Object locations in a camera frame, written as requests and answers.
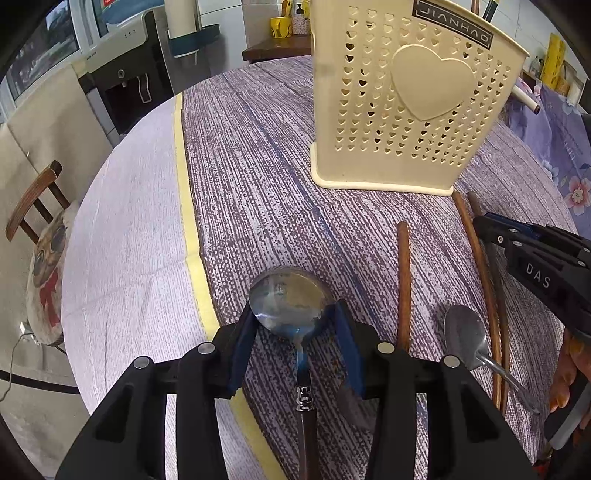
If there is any wooden counter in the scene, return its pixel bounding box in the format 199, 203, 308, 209
242, 34, 314, 64

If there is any person's right hand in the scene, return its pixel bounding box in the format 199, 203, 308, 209
549, 329, 591, 414

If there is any wooden chair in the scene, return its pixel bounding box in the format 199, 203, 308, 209
6, 160, 70, 243

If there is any pale lilac tablecloth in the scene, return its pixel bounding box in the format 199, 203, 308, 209
60, 92, 296, 480

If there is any paper towel roll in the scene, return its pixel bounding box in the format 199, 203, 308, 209
164, 0, 200, 38

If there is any yellow roll package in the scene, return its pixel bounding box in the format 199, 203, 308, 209
540, 32, 566, 90

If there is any dog print seat cushion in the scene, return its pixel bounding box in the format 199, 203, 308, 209
25, 208, 78, 348

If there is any small metal spoon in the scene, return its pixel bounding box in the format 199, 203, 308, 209
443, 305, 541, 415

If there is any sliding window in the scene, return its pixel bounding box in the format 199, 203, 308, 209
0, 0, 100, 125

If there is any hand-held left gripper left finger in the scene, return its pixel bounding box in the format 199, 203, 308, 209
55, 302, 259, 480

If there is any purple floral cloth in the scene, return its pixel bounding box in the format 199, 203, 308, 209
503, 76, 591, 217

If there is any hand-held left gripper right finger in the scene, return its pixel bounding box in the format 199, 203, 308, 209
330, 300, 539, 480

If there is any wooden handle metal spoon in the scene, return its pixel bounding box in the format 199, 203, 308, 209
248, 265, 335, 480

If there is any water dispenser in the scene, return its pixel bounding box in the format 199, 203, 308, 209
78, 9, 177, 136

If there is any cream perforated utensil holder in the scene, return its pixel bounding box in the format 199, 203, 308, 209
308, 0, 531, 197

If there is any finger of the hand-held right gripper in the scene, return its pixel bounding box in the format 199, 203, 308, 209
472, 215, 525, 254
496, 220, 591, 261

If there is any purple striped tablecloth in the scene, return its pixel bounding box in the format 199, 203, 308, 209
180, 55, 580, 480

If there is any blue water bottle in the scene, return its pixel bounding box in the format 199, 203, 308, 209
95, 0, 166, 25

